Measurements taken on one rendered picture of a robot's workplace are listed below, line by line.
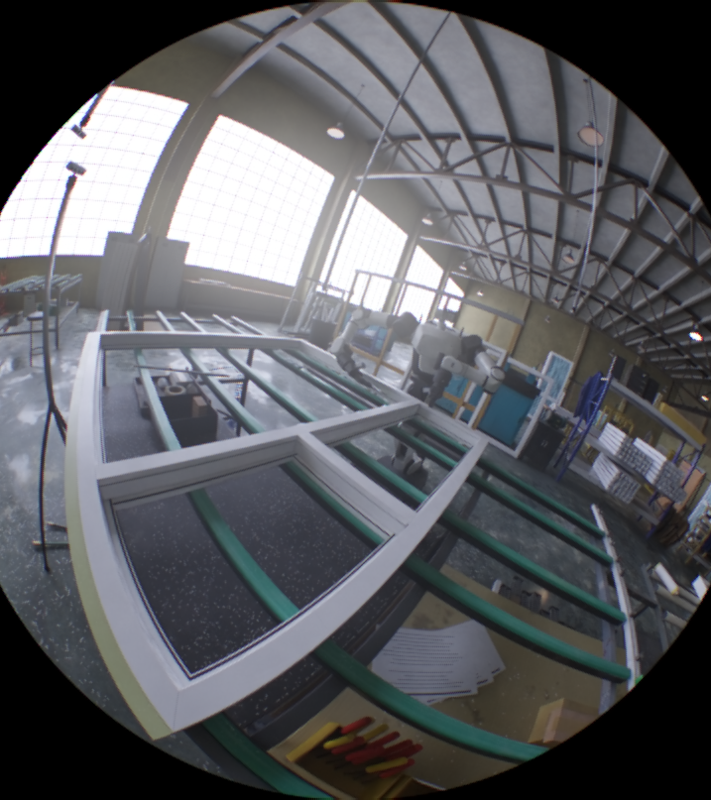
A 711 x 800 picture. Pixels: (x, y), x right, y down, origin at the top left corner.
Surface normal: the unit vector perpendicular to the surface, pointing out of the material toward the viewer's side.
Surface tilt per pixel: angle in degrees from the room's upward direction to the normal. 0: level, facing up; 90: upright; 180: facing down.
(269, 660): 0
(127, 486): 90
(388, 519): 90
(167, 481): 90
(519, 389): 90
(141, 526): 0
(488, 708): 0
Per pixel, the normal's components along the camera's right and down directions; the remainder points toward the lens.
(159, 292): 0.74, 0.45
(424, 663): 0.31, -0.89
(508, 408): -0.60, 0.09
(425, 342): -0.32, 0.38
